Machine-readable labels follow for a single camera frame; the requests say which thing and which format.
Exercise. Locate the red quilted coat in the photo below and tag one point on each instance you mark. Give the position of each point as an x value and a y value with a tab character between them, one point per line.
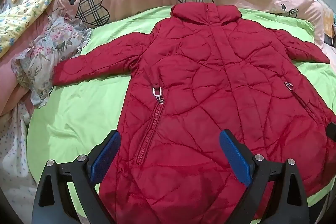
197	82

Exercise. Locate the floral ruffled cloth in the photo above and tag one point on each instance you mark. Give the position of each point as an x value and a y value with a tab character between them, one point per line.
52	48

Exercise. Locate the pink bed sheet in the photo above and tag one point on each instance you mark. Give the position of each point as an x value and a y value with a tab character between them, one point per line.
8	82

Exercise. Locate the green blanket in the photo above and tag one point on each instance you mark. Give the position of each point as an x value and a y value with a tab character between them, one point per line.
78	113

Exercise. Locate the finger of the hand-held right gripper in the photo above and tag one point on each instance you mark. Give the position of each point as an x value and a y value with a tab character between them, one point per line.
332	133

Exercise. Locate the yellow floral quilt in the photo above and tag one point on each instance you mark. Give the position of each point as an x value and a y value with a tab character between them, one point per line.
18	19

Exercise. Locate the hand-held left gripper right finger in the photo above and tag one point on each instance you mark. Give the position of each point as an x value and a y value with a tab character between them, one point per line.
233	158

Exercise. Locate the white dotted sheet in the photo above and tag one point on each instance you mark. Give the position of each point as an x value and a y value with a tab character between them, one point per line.
13	155

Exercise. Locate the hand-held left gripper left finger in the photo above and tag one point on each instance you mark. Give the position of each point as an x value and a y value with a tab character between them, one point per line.
105	153

